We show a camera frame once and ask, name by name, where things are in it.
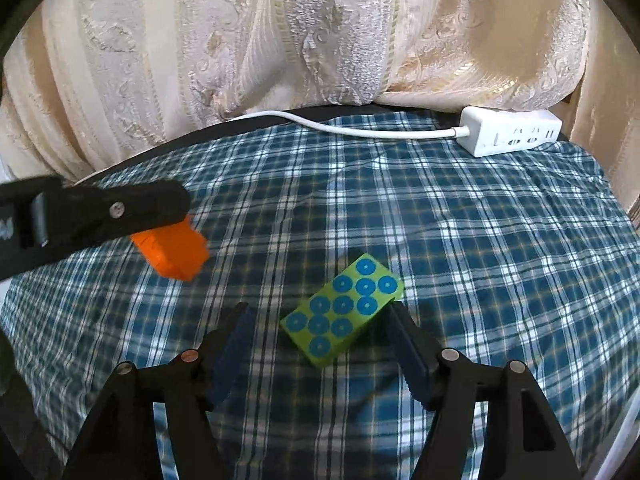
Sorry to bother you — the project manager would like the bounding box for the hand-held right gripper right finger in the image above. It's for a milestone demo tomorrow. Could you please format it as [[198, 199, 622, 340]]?
[[387, 300, 581, 480]]

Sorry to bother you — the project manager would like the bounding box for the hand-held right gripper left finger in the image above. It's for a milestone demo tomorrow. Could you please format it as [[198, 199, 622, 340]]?
[[62, 302, 257, 480]]

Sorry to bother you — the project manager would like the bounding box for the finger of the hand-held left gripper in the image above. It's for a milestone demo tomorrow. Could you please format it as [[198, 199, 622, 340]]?
[[0, 175, 192, 281]]

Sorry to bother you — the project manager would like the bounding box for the orange building block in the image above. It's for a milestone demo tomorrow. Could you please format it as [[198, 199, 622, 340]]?
[[131, 215, 211, 281]]

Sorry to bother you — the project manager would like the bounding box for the large green dotted block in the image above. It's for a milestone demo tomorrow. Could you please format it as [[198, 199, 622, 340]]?
[[280, 252, 406, 368]]

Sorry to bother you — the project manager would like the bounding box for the blue plaid tablecloth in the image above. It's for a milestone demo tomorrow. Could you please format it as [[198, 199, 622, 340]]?
[[0, 112, 640, 480]]

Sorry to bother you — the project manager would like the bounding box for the cream patterned curtain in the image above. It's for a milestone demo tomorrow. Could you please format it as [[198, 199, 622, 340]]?
[[570, 0, 640, 211], [0, 0, 593, 186]]

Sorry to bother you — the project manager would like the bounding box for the white power strip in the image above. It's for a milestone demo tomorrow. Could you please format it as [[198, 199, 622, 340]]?
[[459, 106, 563, 157]]

